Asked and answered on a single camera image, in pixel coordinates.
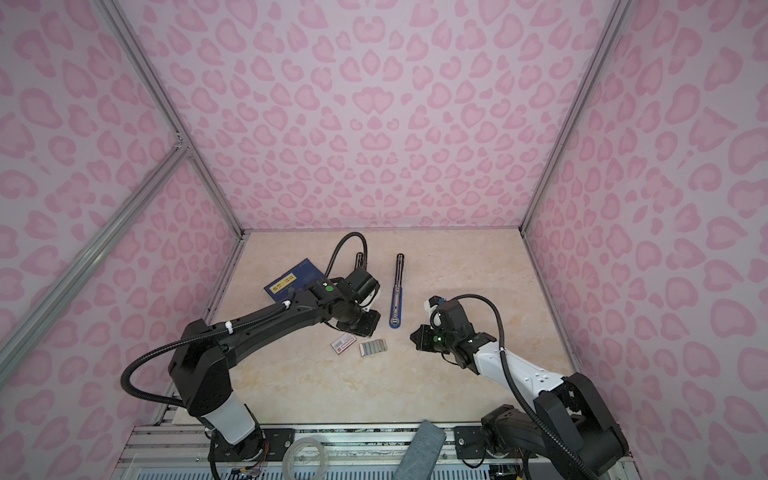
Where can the red white staple box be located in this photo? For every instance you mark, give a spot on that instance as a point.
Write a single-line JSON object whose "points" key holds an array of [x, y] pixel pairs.
{"points": [[343, 343]]}

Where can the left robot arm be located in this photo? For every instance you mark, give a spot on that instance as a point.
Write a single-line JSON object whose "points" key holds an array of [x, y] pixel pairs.
{"points": [[199, 367]]}

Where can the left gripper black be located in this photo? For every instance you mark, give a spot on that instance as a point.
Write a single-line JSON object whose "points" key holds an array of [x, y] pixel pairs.
{"points": [[369, 330]]}

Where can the clear tape roll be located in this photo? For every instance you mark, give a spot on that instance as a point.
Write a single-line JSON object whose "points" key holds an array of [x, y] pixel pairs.
{"points": [[303, 452]]}

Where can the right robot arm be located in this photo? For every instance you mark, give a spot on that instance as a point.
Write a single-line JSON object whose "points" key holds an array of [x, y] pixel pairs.
{"points": [[560, 418]]}

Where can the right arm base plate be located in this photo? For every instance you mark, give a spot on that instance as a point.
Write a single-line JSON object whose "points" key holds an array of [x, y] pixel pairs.
{"points": [[476, 442]]}

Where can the silver staple tray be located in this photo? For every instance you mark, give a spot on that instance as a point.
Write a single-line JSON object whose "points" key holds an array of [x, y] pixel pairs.
{"points": [[372, 347]]}

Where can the aluminium frame rail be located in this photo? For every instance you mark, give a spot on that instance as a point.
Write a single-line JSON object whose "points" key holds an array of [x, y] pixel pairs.
{"points": [[39, 319]]}

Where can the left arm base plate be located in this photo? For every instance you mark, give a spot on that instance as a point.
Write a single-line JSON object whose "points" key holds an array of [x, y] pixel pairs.
{"points": [[269, 445]]}

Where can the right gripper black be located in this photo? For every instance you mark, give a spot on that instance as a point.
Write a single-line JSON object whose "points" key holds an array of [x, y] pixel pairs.
{"points": [[424, 332]]}

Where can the blue booklet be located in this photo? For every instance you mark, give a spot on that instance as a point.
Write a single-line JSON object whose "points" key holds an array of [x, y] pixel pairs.
{"points": [[295, 279]]}

